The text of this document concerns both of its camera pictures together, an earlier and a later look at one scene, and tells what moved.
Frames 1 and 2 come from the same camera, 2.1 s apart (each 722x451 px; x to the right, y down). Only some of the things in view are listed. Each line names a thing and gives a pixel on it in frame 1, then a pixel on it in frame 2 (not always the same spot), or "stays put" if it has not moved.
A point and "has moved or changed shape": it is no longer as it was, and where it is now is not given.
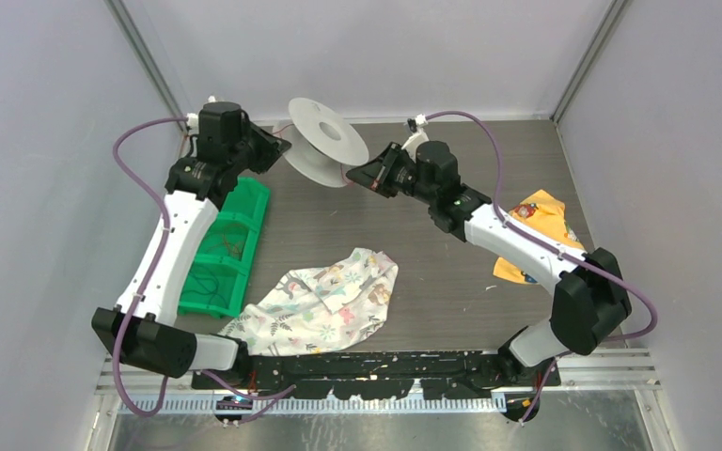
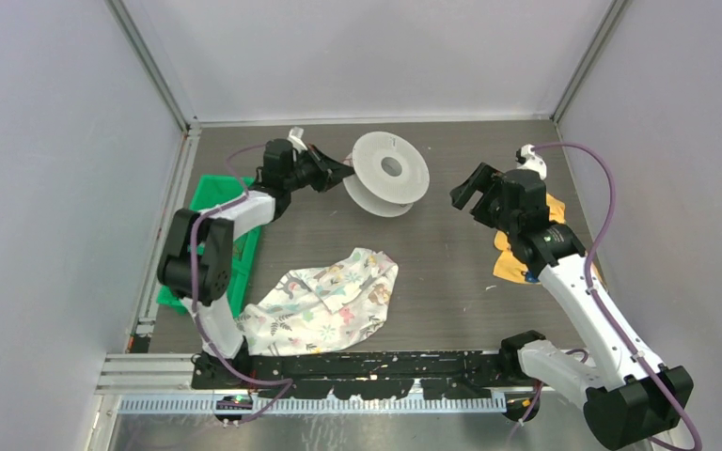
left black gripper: (272, 146) -> (330, 172)
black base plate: (374, 376) stays put
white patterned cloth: (328, 304) stays put
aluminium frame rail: (617, 372) stays put
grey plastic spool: (323, 144) has moved or changed shape
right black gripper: (376, 175) -> (483, 178)
